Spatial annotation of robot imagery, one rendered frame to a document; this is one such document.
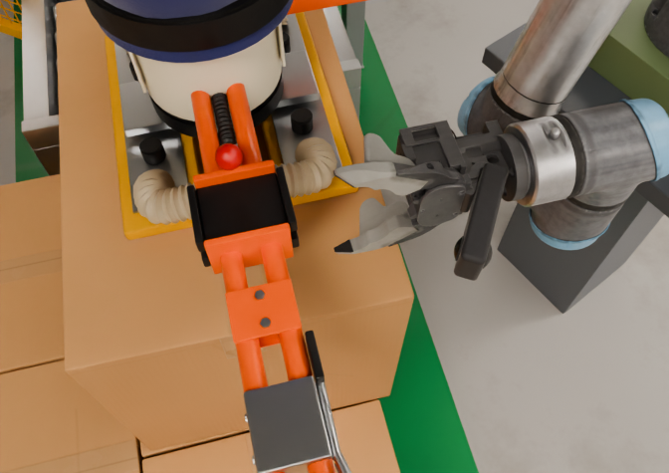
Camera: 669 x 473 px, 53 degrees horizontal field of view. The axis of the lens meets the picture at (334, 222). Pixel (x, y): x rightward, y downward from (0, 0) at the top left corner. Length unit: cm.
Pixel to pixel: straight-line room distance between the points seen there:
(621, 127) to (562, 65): 11
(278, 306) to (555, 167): 31
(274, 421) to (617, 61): 93
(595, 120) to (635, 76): 55
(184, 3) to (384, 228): 30
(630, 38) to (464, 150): 63
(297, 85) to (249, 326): 38
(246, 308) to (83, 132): 44
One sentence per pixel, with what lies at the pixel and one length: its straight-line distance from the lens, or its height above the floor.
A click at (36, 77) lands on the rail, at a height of 59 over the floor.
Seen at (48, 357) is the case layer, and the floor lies 54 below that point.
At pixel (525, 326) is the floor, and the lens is 185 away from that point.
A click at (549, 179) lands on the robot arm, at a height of 110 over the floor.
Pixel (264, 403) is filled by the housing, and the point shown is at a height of 109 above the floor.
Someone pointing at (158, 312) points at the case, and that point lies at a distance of 80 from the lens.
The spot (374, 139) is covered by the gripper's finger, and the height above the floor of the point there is 114.
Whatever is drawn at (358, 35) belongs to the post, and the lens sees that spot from 219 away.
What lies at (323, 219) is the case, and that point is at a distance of 83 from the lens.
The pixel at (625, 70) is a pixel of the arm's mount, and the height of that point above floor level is 79.
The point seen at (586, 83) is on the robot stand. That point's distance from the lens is 131.
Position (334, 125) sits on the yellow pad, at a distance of 88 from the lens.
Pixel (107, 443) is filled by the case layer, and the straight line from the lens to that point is 119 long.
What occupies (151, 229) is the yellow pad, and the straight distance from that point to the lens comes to 83.
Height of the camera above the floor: 165
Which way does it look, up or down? 59 degrees down
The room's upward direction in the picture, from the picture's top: straight up
